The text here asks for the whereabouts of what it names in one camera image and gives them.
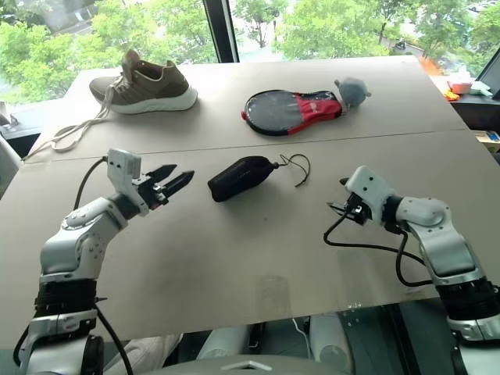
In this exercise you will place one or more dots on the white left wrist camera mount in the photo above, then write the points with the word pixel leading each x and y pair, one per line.
pixel 125 176

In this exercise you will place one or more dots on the white chair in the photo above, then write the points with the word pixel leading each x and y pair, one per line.
pixel 8 164

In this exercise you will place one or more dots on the black and red paddle cover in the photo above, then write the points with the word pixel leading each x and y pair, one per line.
pixel 285 113

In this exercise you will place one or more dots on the brown sneaker with white sole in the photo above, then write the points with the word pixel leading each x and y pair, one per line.
pixel 152 90

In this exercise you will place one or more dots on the orange crumpled item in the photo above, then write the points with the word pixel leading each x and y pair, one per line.
pixel 450 96

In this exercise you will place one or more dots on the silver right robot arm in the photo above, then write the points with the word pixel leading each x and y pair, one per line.
pixel 441 242

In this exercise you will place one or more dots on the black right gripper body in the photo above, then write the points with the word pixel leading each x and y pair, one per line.
pixel 358 211

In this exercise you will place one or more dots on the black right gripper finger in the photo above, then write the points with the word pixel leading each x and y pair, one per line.
pixel 345 182
pixel 339 208

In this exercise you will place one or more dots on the beige fabric cushion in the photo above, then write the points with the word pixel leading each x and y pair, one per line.
pixel 148 353

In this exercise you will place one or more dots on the pale green box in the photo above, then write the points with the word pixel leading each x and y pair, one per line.
pixel 481 89

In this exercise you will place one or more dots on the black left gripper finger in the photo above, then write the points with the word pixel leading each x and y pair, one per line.
pixel 162 173
pixel 179 183

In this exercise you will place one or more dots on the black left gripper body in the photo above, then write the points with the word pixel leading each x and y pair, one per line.
pixel 154 194

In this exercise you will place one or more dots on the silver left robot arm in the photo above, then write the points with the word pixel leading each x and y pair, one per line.
pixel 74 250

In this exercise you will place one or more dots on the pink tissue box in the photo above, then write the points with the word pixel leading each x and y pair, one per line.
pixel 460 86

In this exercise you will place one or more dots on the grey plush toy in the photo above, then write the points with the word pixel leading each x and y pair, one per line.
pixel 351 91

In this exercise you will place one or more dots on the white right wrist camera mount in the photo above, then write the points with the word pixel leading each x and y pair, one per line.
pixel 369 187

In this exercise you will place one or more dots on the black window post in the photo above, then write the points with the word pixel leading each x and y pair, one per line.
pixel 222 31

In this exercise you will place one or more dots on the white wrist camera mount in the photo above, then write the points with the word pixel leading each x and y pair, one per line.
pixel 369 187
pixel 125 176

